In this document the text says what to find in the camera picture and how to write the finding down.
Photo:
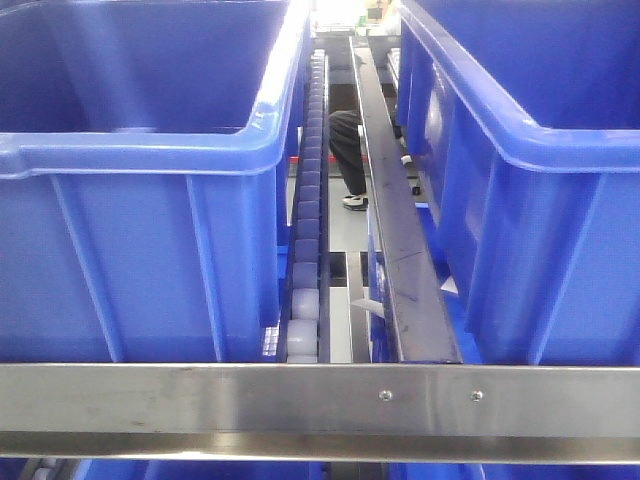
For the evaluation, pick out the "white roller conveyor track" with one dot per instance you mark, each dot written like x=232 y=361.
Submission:
x=304 y=321

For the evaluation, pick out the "person leg black trousers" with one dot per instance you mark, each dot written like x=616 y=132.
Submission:
x=345 y=145

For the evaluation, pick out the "large blue tote left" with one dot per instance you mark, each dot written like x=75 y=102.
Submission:
x=143 y=184

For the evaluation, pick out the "large blue tote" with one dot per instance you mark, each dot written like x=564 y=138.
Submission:
x=529 y=112
x=143 y=184

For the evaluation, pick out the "large blue tote right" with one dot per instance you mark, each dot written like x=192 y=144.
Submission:
x=529 y=112

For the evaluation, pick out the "dark steel divider rail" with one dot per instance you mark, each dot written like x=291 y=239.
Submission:
x=412 y=302

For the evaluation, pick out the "steel front shelf rail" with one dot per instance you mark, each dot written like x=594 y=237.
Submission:
x=330 y=412

